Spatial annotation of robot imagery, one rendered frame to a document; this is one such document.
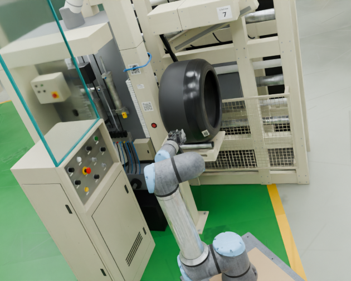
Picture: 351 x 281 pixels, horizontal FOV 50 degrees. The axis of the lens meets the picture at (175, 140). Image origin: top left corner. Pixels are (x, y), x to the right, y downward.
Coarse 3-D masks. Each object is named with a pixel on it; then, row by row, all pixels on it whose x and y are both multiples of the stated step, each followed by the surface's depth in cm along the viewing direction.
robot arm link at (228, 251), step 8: (232, 232) 193; (216, 240) 191; (224, 240) 189; (232, 240) 188; (240, 240) 187; (216, 248) 186; (224, 248) 185; (232, 248) 184; (240, 248) 185; (216, 256) 186; (224, 256) 185; (232, 256) 184; (240, 256) 186; (216, 264) 186; (224, 264) 186; (232, 264) 186; (240, 264) 187; (248, 264) 192; (224, 272) 194; (232, 272) 189; (240, 272) 189
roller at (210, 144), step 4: (184, 144) 273; (188, 144) 272; (192, 144) 270; (196, 144) 269; (200, 144) 268; (204, 144) 267; (208, 144) 265; (212, 144) 265; (184, 148) 274; (188, 148) 273; (192, 148) 272
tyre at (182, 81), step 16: (176, 64) 255; (192, 64) 248; (208, 64) 259; (160, 80) 253; (176, 80) 244; (192, 80) 240; (208, 80) 285; (160, 96) 248; (176, 96) 242; (192, 96) 238; (208, 96) 291; (160, 112) 251; (176, 112) 243; (192, 112) 240; (208, 112) 291; (176, 128) 250; (192, 128) 246; (208, 128) 251
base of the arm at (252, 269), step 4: (252, 264) 200; (248, 268) 192; (252, 268) 196; (248, 272) 192; (252, 272) 194; (256, 272) 197; (224, 276) 196; (228, 276) 192; (232, 276) 191; (236, 276) 190; (240, 276) 190; (244, 276) 191; (248, 276) 192; (252, 276) 194; (256, 276) 196; (224, 280) 197; (228, 280) 194; (232, 280) 192; (236, 280) 191; (240, 280) 191; (244, 280) 191; (248, 280) 192; (252, 280) 193; (256, 280) 195
